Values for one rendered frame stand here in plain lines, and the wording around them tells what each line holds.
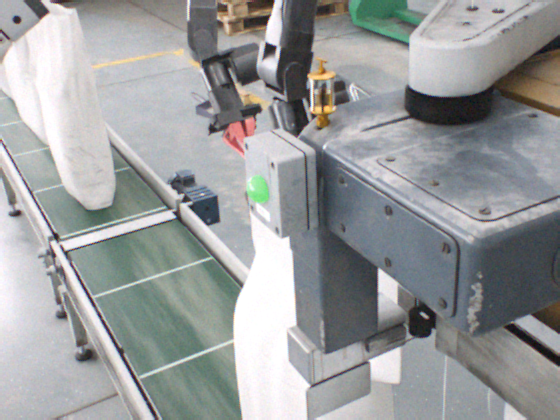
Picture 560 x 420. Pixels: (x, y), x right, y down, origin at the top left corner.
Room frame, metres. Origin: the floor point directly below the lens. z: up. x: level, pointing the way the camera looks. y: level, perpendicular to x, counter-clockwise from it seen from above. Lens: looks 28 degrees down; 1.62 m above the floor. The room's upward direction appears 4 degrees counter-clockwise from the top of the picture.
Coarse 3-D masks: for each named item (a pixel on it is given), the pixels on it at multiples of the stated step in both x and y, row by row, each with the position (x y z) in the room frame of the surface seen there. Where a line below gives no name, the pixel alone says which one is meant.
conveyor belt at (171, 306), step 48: (144, 240) 2.12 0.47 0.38; (192, 240) 2.10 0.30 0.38; (96, 288) 1.85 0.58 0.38; (144, 288) 1.83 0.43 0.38; (192, 288) 1.81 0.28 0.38; (240, 288) 1.80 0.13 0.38; (144, 336) 1.60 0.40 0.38; (192, 336) 1.58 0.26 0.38; (144, 384) 1.41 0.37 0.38; (192, 384) 1.39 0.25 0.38
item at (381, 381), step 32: (256, 224) 1.23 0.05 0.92; (256, 256) 1.20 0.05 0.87; (288, 256) 1.09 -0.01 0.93; (256, 288) 1.13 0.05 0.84; (288, 288) 1.08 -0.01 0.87; (384, 288) 0.83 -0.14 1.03; (256, 320) 1.07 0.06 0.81; (288, 320) 1.02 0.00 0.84; (256, 352) 1.04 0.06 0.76; (256, 384) 1.04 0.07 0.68; (288, 384) 0.94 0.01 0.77; (384, 384) 0.91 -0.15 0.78; (256, 416) 1.06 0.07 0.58; (288, 416) 0.93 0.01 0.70; (352, 416) 0.86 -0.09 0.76; (384, 416) 0.88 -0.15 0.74
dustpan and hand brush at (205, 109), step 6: (240, 90) 4.51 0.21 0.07; (192, 96) 4.42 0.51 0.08; (246, 96) 4.43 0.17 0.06; (204, 102) 4.37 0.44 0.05; (246, 102) 4.42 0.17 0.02; (198, 108) 4.29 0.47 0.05; (204, 108) 4.37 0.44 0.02; (210, 108) 4.39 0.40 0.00; (198, 114) 4.30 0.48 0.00; (204, 114) 4.26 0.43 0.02; (210, 114) 4.23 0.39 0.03
